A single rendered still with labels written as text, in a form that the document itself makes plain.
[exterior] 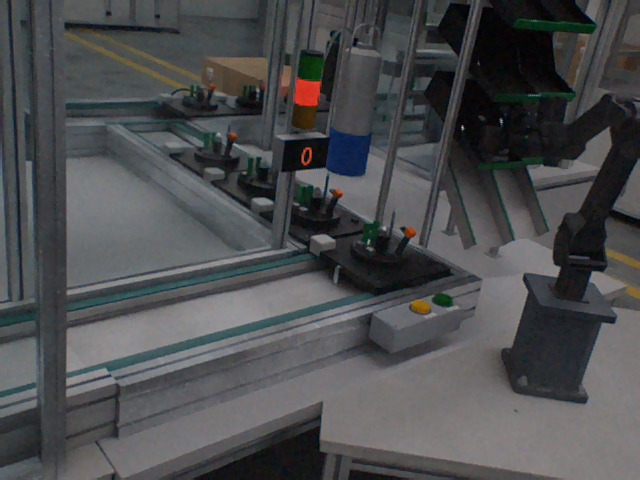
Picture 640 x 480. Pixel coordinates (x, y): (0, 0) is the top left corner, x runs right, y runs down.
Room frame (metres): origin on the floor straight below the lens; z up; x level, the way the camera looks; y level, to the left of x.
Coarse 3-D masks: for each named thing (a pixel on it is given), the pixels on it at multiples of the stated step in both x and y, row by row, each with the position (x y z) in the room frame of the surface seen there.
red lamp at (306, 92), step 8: (296, 80) 1.44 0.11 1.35; (304, 80) 1.42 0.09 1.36; (296, 88) 1.43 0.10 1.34; (304, 88) 1.42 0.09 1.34; (312, 88) 1.42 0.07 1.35; (296, 96) 1.43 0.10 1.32; (304, 96) 1.42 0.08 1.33; (312, 96) 1.42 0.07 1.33; (304, 104) 1.42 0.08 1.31; (312, 104) 1.42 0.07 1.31
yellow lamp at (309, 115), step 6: (294, 102) 1.44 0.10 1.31; (294, 108) 1.43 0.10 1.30; (300, 108) 1.42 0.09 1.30; (306, 108) 1.42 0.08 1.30; (312, 108) 1.43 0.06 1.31; (294, 114) 1.43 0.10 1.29; (300, 114) 1.42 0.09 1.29; (306, 114) 1.42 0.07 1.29; (312, 114) 1.43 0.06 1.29; (294, 120) 1.43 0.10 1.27; (300, 120) 1.42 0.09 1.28; (306, 120) 1.42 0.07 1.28; (312, 120) 1.43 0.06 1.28; (294, 126) 1.42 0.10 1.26; (300, 126) 1.42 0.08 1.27; (306, 126) 1.42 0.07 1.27; (312, 126) 1.43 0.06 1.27
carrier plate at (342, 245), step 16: (336, 240) 1.54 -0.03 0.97; (352, 240) 1.55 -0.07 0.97; (320, 256) 1.46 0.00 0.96; (336, 256) 1.44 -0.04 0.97; (416, 256) 1.52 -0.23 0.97; (352, 272) 1.38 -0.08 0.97; (368, 272) 1.39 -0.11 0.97; (384, 272) 1.40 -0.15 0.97; (400, 272) 1.41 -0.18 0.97; (416, 272) 1.43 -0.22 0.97; (432, 272) 1.44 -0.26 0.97; (448, 272) 1.47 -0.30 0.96; (368, 288) 1.33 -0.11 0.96; (384, 288) 1.33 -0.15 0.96; (400, 288) 1.37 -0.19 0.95
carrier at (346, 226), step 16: (304, 192) 1.69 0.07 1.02; (320, 192) 1.67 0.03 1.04; (304, 208) 1.63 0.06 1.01; (320, 208) 1.68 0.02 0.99; (336, 208) 1.70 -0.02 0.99; (304, 224) 1.60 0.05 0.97; (320, 224) 1.61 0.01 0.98; (336, 224) 1.64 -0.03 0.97; (352, 224) 1.66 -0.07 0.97; (304, 240) 1.51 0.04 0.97
